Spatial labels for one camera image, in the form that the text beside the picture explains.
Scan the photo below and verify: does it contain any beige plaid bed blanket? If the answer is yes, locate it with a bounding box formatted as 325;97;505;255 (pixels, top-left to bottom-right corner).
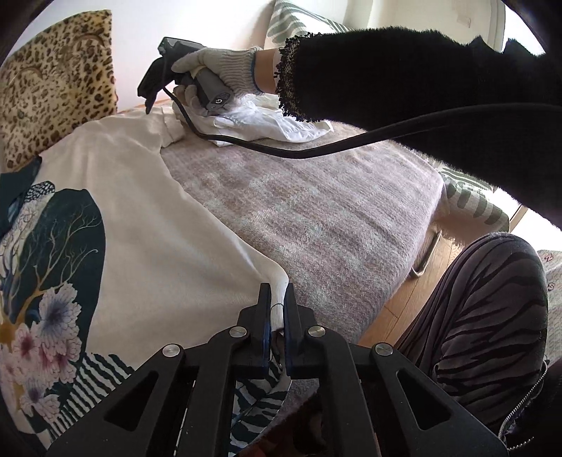
162;134;444;342

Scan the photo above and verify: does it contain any right forearm in black sleeve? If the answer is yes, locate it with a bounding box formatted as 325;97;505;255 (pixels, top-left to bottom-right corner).
250;28;561;225

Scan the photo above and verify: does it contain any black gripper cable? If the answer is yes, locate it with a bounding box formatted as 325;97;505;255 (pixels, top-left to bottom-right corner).
162;85;562;160

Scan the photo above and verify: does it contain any right hand in white glove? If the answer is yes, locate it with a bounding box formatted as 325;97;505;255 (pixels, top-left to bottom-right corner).
171;47;263;97

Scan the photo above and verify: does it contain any teal and white printed shirt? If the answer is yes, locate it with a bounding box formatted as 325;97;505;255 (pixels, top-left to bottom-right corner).
1;106;289;456

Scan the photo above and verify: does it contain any white garment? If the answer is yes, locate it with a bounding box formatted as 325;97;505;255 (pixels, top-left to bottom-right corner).
174;85;333;144

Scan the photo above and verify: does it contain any leopard print cushion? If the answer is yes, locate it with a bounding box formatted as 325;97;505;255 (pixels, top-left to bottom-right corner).
1;9;118;172

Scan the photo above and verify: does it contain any green white patterned throw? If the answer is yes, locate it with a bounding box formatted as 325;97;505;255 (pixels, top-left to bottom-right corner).
263;0;512;233

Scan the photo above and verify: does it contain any zebra striped trouser leg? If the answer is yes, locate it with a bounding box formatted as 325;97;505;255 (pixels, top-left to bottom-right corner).
395;232;548;432

